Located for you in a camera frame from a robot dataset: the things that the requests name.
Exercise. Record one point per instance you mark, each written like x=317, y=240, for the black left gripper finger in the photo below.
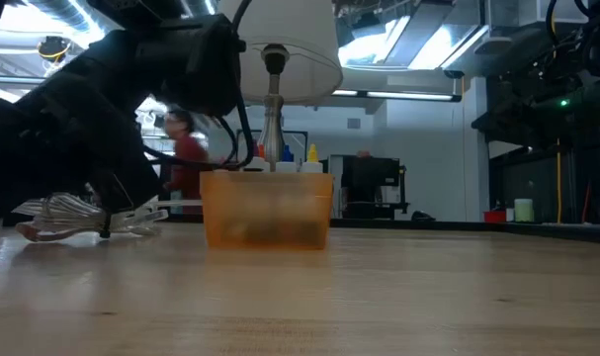
x=121, y=183
x=27, y=173

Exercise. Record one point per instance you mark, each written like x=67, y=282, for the purple food coloring bottle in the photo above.
x=257, y=165

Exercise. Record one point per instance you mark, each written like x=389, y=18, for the orange-cap food coloring bottle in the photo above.
x=261, y=151

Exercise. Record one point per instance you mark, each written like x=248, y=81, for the blue food coloring bottle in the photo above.
x=286, y=160

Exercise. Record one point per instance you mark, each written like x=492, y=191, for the yellow food coloring bottle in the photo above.
x=312, y=158

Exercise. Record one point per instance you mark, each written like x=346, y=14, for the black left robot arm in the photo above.
x=191, y=64

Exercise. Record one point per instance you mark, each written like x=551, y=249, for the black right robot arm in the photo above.
x=551, y=74

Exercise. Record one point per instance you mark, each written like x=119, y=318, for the person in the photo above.
x=186, y=158

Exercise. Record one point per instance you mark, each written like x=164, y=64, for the orange translucent plastic bin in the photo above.
x=267, y=212

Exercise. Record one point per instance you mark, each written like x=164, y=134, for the silver table lamp white shade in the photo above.
x=299, y=49

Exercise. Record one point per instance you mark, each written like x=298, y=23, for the long ceiling light fixture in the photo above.
x=408, y=95

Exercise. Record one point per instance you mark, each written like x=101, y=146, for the red storage bin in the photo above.
x=494, y=216

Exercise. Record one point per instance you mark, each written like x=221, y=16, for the green and white roll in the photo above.
x=523, y=210

